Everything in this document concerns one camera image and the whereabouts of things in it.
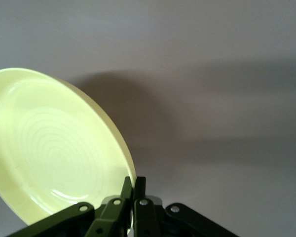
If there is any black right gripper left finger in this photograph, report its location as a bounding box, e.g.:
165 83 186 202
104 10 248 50
7 176 135 237

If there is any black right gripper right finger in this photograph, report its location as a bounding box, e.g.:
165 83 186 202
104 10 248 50
133 176 238 237

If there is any yellow plate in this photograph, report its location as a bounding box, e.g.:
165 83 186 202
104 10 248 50
0 68 137 235

